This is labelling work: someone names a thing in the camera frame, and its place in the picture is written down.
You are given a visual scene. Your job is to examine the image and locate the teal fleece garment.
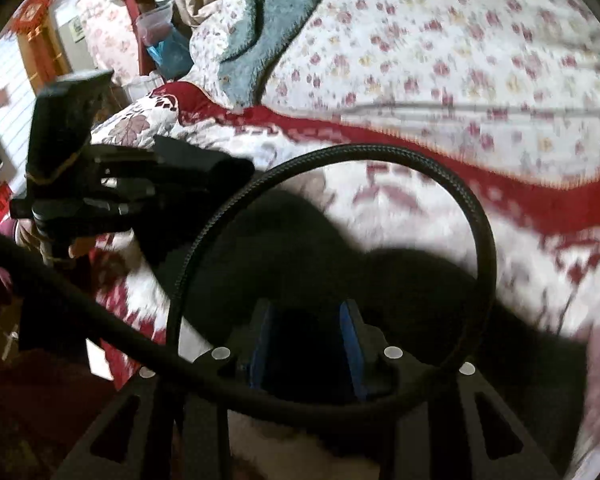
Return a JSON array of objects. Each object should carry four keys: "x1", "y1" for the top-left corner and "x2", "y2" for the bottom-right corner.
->
[{"x1": 218, "y1": 0, "x2": 321, "y2": 107}]

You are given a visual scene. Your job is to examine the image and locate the white floral quilt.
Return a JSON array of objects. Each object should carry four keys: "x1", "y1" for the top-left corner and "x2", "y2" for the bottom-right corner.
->
[{"x1": 188, "y1": 0, "x2": 600, "y2": 189}]

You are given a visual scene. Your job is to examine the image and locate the red white floral blanket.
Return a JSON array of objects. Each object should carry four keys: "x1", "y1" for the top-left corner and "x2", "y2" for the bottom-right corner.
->
[{"x1": 84, "y1": 80, "x2": 600, "y2": 480}]

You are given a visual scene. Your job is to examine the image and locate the wooden cabinet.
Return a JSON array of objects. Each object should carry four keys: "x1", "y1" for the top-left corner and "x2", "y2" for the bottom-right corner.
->
[{"x1": 8, "y1": 0, "x2": 71, "y2": 96}]

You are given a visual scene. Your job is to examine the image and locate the black pants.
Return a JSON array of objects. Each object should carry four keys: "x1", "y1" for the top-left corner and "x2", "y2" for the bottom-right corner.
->
[{"x1": 130, "y1": 134, "x2": 592, "y2": 461}]

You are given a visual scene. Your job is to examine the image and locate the blue plastic bag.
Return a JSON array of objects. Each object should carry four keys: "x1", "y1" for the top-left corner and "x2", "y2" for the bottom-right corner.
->
[{"x1": 146, "y1": 27, "x2": 194, "y2": 80}]

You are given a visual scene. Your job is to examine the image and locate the left hand white glove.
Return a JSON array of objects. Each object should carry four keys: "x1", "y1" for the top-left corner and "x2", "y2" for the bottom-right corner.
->
[{"x1": 15, "y1": 219, "x2": 96, "y2": 266}]

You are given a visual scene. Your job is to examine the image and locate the black braided cable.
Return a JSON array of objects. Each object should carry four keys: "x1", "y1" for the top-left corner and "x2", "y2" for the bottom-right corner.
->
[{"x1": 0, "y1": 142, "x2": 498, "y2": 418}]

